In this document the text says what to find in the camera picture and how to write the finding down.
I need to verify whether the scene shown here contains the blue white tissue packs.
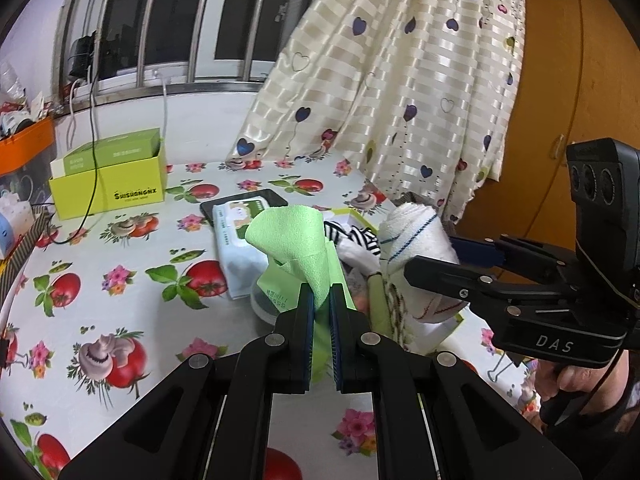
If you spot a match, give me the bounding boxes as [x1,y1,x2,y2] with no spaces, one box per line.
[0,187,36,261]

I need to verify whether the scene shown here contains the wet wipes pack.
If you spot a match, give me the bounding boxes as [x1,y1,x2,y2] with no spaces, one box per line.
[212,196,291,301]

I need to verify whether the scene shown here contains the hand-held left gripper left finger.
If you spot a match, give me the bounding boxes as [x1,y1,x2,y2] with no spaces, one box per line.
[57,282,317,480]

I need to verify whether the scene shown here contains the person's right hand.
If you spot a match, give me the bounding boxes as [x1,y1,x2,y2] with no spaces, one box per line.
[532,355,640,428]

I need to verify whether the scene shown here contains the clear round plastic container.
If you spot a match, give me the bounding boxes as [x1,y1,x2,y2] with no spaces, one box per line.
[250,272,281,326]

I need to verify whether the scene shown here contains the black power adapter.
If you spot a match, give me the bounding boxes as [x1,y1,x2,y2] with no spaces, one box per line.
[66,32,101,81]

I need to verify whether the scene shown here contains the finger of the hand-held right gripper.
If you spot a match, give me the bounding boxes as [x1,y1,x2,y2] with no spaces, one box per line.
[402,255,571,321]
[447,234,576,286]

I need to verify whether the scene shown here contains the black phone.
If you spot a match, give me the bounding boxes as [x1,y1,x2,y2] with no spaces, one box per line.
[200,188,290,218]

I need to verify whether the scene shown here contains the cream heart print curtain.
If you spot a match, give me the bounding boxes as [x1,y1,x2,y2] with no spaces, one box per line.
[225,0,526,226]

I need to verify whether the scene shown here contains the white cable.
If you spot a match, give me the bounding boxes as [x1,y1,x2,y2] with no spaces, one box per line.
[65,77,83,151]
[160,72,171,141]

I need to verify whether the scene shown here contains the black yellow striped tray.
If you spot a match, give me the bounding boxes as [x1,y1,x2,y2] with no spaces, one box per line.
[0,210,58,311]

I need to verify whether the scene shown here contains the black cable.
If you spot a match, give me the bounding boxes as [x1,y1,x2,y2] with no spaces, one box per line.
[50,35,101,246]

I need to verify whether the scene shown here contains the wooden cabinet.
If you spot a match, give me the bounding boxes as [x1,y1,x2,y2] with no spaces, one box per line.
[490,0,640,281]

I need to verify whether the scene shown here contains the window with metal bars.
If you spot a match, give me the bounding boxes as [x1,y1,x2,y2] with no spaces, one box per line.
[52,0,341,106]

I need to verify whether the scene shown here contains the orange storage box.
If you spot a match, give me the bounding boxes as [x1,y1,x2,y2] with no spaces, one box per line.
[0,116,56,176]

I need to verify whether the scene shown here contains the green plush sock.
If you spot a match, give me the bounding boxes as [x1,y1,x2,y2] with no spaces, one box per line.
[244,205,357,391]

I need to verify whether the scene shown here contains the lime green cardboard box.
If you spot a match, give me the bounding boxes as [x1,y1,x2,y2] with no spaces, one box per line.
[48,128,167,221]

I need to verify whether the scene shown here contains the clear plastic bag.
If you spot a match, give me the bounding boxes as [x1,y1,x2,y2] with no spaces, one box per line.
[0,60,26,103]

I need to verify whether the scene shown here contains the floral fruit print tablecloth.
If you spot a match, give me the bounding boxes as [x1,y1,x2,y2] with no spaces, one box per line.
[0,157,556,480]

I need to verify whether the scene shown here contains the white striped towel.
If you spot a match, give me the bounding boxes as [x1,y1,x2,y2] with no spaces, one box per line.
[377,201,466,326]

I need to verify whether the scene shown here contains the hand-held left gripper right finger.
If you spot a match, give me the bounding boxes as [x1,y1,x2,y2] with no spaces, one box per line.
[327,282,586,480]

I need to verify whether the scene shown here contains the black white striped sock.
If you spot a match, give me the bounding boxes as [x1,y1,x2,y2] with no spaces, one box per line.
[322,220,381,253]

